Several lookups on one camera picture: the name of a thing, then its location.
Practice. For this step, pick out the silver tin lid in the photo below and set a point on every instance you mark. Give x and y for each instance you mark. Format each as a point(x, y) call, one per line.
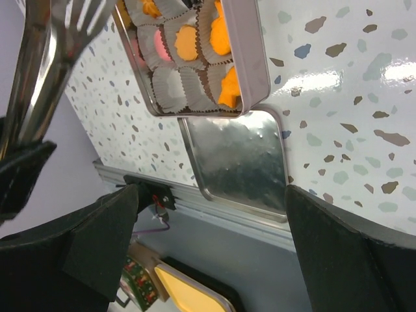
point(240, 162)

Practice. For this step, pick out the green patterned box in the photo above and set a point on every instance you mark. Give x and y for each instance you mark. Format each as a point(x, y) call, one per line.
point(137, 284)

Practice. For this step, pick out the orange flower cookie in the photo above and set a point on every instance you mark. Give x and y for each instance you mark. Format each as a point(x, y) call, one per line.
point(185, 43)

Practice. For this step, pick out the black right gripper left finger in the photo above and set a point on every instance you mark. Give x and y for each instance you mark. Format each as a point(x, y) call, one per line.
point(72, 263)

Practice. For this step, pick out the orange swirl cookie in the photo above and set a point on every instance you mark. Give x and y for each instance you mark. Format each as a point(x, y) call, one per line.
point(149, 8)

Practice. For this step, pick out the square cookie tin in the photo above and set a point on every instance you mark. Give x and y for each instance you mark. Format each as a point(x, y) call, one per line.
point(245, 36)

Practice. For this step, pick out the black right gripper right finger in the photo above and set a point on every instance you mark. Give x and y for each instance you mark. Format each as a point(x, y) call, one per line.
point(350, 263)

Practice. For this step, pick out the orange star cookie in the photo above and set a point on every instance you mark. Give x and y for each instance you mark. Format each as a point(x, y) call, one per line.
point(230, 89)

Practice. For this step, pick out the yellow tray outside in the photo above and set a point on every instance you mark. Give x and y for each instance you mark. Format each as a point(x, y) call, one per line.
point(190, 295)

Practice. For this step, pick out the aluminium rail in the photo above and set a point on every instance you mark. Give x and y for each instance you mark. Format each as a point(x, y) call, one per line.
point(265, 226)

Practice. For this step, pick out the pink round cookie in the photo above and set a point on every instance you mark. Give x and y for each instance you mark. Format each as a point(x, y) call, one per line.
point(159, 46)

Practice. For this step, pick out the metal tongs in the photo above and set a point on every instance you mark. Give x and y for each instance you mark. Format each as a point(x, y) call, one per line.
point(55, 35)

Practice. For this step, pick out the white paper cup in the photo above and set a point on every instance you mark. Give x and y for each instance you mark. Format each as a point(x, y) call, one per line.
point(168, 90)
point(194, 84)

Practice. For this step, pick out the orange fish cookie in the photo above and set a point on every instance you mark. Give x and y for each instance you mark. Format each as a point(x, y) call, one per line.
point(219, 38)

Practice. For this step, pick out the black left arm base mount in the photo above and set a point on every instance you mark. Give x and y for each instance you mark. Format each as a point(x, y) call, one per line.
point(151, 192)

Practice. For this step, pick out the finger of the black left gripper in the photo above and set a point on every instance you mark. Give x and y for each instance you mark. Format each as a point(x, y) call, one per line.
point(19, 174)

